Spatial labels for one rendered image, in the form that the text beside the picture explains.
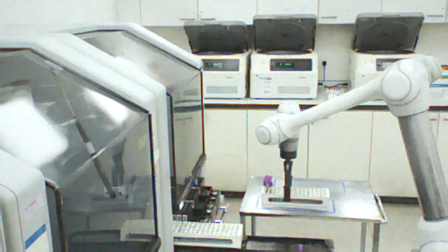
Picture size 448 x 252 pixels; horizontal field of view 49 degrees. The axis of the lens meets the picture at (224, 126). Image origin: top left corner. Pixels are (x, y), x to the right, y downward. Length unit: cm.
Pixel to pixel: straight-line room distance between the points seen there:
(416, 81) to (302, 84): 245
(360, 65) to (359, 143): 64
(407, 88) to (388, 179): 272
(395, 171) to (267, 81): 131
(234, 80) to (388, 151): 139
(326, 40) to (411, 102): 300
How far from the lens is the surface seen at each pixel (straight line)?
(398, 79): 166
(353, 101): 196
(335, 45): 466
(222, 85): 409
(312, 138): 415
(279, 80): 405
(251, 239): 198
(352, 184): 252
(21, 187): 86
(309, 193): 222
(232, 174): 428
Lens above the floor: 172
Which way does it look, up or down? 15 degrees down
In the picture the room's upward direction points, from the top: 1 degrees counter-clockwise
